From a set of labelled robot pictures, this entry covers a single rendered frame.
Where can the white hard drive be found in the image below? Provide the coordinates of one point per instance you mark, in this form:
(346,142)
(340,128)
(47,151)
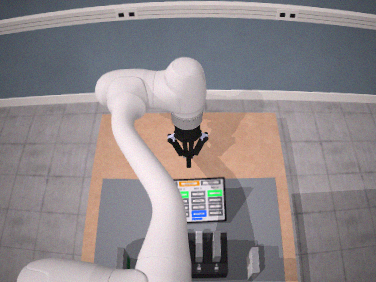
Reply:
(254,267)
(199,246)
(122,255)
(216,246)

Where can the black-framed status screen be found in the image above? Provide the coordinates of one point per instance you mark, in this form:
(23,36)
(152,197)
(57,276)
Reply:
(204,199)

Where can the black drive dock housing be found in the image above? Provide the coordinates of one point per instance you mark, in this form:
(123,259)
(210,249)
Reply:
(207,268)

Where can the grey flat mat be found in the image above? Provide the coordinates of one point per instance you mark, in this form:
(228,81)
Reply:
(253,220)

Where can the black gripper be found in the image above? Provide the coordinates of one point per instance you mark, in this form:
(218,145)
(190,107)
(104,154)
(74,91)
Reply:
(188,136)

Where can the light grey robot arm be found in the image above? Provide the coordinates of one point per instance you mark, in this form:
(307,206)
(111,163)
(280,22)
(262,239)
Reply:
(165,255)

